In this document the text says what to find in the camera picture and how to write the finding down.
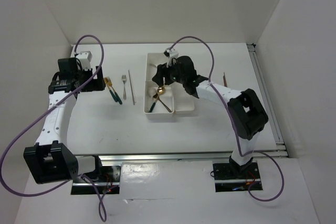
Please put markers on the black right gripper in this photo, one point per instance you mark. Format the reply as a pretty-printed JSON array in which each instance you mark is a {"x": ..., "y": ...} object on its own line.
[{"x": 163, "y": 71}]

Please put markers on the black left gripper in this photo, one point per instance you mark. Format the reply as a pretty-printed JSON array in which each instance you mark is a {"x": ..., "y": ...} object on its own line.
[{"x": 95, "y": 84}]

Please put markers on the gold spoon green handle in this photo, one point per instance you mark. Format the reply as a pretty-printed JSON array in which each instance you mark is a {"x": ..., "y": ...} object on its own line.
[{"x": 153, "y": 103}]

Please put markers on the green handled utensil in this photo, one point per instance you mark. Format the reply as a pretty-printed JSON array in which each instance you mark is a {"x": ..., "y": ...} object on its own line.
[{"x": 112, "y": 91}]

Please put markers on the dark wooden spoon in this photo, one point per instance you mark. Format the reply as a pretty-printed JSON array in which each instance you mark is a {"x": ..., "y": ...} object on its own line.
[{"x": 166, "y": 107}]

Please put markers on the white plastic spoon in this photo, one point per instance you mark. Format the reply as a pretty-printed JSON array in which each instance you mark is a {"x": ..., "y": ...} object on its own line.
[{"x": 155, "y": 91}]

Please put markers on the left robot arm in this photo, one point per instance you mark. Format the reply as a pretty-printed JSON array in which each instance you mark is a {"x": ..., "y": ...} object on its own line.
[{"x": 50, "y": 160}]

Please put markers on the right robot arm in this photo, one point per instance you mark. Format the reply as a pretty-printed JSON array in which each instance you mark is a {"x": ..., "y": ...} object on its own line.
[{"x": 245, "y": 111}]

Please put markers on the white narrow tray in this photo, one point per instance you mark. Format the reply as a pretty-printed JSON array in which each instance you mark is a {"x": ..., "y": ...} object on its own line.
[{"x": 183, "y": 102}]

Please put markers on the white divided utensil tray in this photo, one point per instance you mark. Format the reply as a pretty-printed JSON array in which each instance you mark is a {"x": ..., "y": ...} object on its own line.
[{"x": 159, "y": 112}]

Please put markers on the silver chopstick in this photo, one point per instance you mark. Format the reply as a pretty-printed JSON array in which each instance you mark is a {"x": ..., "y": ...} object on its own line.
[
  {"x": 133, "y": 90},
  {"x": 131, "y": 87}
]

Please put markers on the small silver fork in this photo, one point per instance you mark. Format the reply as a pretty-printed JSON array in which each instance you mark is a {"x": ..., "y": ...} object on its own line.
[{"x": 124, "y": 80}]

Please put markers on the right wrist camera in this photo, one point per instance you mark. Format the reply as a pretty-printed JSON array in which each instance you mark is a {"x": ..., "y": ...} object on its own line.
[{"x": 171, "y": 54}]

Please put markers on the aluminium side rail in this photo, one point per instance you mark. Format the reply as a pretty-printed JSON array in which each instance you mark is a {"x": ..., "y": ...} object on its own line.
[{"x": 281, "y": 147}]

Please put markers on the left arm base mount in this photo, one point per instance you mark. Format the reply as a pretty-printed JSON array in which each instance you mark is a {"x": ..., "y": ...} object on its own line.
[{"x": 106, "y": 178}]

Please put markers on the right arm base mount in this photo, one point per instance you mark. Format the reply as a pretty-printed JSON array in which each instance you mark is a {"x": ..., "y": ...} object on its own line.
[{"x": 226, "y": 181}]

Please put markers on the aluminium front rail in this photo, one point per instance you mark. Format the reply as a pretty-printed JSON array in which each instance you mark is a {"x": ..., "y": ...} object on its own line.
[{"x": 164, "y": 157}]

